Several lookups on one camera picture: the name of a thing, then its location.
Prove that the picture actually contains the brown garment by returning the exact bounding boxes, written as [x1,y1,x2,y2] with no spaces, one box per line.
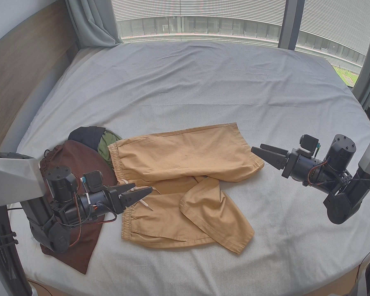
[38,139,119,275]

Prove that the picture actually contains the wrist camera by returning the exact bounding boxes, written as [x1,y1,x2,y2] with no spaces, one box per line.
[300,134,321,158]
[82,171,104,193]

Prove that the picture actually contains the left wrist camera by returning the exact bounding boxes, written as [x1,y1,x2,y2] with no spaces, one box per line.
[82,171,104,193]

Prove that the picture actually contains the bed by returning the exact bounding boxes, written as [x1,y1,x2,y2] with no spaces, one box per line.
[0,0,370,296]

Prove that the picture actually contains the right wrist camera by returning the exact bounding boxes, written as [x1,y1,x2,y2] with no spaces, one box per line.
[300,134,321,158]

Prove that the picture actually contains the black garment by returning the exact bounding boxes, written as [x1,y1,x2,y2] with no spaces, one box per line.
[68,127,107,151]

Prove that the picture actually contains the window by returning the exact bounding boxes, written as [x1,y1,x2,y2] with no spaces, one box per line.
[106,0,370,89]

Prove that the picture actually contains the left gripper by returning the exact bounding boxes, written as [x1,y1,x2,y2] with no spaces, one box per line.
[85,183,154,219]

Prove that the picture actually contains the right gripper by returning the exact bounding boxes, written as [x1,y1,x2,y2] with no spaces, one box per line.
[251,143,316,185]

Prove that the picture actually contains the green garment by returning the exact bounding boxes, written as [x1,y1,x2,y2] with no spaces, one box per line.
[97,130,123,169]

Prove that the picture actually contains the tan shorts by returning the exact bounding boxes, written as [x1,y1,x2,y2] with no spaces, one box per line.
[107,122,266,254]

